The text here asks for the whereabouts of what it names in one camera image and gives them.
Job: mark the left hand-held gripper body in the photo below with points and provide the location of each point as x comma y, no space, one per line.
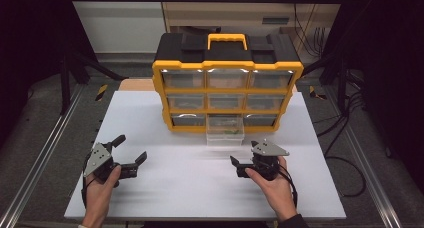
97,158

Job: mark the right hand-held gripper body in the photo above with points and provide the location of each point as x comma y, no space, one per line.
268,149

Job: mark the clear plastic drawer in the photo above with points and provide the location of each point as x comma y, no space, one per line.
225,138

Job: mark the yellow black drawer organizer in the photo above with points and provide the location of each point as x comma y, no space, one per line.
186,48

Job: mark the person's left hand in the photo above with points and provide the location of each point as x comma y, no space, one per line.
96,198

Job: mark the person's right hand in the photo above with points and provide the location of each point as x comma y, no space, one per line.
276,194

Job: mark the yellow black striped tape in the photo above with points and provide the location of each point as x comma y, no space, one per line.
313,92
101,92

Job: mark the white wristband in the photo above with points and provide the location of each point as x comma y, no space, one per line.
82,226

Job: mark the black metal stand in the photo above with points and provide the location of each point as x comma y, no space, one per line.
65,88
340,84

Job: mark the set of clear organizer drawers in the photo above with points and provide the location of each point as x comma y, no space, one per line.
183,78

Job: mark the white panel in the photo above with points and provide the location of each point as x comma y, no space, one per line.
120,28

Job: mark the black curtain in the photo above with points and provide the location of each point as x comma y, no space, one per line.
30,48
393,71

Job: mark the wooden cabinet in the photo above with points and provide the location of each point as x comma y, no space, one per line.
233,14

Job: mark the aluminium floor rail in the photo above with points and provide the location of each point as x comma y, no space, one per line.
363,158
43,154

